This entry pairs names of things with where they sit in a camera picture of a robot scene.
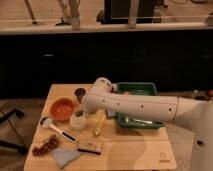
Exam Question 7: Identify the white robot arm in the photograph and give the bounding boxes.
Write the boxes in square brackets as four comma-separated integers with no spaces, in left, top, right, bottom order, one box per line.
[81,77,213,171]

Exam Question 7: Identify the red bowl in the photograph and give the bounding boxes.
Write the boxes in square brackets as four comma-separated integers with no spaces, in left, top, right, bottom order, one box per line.
[50,98,76,121]

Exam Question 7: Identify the dark metal cup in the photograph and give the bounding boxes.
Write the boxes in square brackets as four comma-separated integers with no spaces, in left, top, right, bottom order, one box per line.
[74,88,86,102]

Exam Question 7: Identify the blue sponge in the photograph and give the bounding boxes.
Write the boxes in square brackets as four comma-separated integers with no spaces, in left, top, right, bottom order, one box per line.
[107,110,116,118]

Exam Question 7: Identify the green plastic bin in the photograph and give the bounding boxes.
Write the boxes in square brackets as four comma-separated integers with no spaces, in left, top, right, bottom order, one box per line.
[116,82,165,129]

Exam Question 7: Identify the yellow banana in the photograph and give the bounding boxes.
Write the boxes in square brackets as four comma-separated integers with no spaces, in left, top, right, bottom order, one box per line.
[94,113,106,136]

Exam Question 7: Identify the silver utensil in bin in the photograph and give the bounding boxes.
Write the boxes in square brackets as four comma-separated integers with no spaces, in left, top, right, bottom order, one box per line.
[125,117,153,124]

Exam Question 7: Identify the wooden brush block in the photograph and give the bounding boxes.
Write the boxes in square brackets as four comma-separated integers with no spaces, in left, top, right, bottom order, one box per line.
[78,141,103,155]

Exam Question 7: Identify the bunch of red grapes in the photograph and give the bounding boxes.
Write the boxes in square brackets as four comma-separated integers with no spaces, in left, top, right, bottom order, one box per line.
[32,134,59,156]

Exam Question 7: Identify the blue grey cloth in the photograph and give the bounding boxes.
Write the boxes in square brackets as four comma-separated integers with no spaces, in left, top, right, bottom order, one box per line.
[52,148,82,169]

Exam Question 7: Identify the black stand legs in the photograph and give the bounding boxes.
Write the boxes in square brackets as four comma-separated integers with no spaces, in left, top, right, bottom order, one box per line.
[0,108,29,156]

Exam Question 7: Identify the white handled kitchen tool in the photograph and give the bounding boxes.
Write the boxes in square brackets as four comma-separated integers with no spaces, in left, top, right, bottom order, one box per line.
[40,117,76,142]

